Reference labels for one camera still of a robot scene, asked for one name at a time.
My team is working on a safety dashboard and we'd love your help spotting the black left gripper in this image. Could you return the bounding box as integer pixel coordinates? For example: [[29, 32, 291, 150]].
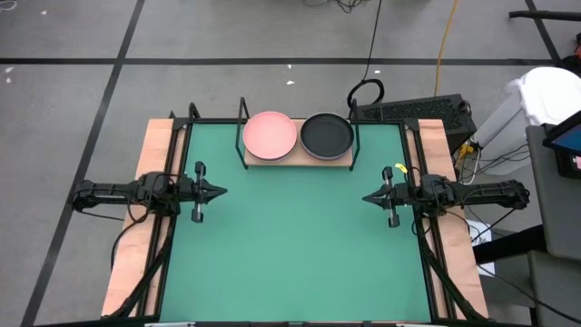
[[174, 161, 229, 223]]

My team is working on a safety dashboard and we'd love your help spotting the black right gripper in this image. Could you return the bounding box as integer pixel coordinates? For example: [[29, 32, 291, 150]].
[[361, 165, 426, 229]]

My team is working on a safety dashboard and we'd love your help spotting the pink plate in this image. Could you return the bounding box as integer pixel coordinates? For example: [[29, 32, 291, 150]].
[[241, 111, 299, 162]]

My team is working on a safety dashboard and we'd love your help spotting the black plate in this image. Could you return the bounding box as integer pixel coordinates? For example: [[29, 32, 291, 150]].
[[300, 112, 355, 161]]

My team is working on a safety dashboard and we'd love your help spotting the wooden plate rack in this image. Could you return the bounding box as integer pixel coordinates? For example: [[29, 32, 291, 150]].
[[243, 118, 355, 167]]

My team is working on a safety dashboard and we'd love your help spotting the green table mat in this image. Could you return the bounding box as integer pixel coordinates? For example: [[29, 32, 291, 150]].
[[159, 122, 432, 323]]

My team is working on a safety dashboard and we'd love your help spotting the black computer case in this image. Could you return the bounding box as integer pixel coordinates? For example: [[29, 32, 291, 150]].
[[351, 94, 478, 152]]

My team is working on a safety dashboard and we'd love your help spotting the white paper sheet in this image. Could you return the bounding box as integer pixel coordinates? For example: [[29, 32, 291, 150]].
[[466, 219, 495, 277]]

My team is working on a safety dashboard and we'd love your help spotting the black floor beam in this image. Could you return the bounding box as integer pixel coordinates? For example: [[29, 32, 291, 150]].
[[474, 224, 546, 265]]

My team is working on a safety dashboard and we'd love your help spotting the grey bin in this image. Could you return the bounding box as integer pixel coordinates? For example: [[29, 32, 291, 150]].
[[471, 93, 539, 177]]

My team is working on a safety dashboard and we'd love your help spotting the grey cabinet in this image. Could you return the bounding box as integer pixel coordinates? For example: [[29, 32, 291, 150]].
[[525, 124, 581, 263]]

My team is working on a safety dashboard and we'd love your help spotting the black tablet screen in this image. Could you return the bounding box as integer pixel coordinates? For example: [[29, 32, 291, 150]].
[[542, 110, 581, 179]]

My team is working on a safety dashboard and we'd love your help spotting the black orange device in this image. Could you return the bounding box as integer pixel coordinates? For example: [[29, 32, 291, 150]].
[[562, 31, 581, 76]]

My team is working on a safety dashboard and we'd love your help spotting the black bar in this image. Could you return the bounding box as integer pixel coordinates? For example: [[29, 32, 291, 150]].
[[507, 9, 581, 23]]

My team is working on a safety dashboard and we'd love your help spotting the black aluminium table frame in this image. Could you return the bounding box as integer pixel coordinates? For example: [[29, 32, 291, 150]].
[[102, 102, 489, 323]]

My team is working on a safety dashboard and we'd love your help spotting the black left arm base cable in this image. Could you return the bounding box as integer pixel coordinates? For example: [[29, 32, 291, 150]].
[[110, 211, 154, 273]]

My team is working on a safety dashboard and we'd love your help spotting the black looped floor cable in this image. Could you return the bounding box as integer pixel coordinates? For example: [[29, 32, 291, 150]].
[[347, 0, 386, 110]]

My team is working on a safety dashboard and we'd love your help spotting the yellow floor cable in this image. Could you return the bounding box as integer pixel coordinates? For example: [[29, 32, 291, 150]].
[[433, 0, 460, 97]]

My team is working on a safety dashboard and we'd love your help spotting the black cable tangle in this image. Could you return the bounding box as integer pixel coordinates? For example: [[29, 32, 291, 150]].
[[302, 0, 367, 14]]

